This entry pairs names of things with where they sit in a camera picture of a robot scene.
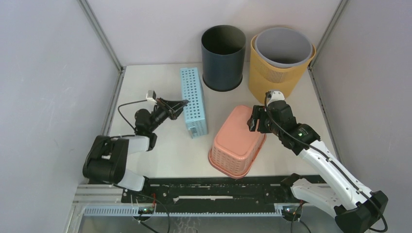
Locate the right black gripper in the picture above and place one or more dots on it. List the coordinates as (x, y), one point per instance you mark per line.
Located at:
(258, 112)

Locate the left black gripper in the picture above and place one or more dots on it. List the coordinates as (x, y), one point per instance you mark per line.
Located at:
(167, 107)

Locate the blue plastic basket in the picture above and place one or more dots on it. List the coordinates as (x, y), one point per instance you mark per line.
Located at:
(194, 112)

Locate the pink plastic basket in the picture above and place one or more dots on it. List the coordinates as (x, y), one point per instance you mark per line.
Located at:
(234, 147)

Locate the dark blue cylindrical bin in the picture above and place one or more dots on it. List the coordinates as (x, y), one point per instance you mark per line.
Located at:
(223, 53)

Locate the grey bin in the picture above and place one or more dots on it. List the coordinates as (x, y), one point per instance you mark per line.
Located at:
(283, 47)

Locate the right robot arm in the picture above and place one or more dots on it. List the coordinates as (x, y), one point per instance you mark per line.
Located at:
(354, 207)

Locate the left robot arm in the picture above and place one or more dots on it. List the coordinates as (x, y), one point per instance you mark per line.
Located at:
(107, 158)

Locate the yellow perforated bin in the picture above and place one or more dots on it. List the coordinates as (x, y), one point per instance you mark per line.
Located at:
(264, 77)

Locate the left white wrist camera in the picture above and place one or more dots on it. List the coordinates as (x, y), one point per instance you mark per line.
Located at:
(151, 96)

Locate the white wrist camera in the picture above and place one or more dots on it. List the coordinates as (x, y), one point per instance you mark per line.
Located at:
(151, 96)
(274, 95)

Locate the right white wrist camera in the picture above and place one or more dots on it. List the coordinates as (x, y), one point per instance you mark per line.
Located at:
(274, 95)

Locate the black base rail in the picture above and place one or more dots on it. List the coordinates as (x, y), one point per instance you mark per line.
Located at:
(214, 195)

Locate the aluminium frame rail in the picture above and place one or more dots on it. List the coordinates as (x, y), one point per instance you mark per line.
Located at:
(97, 194)

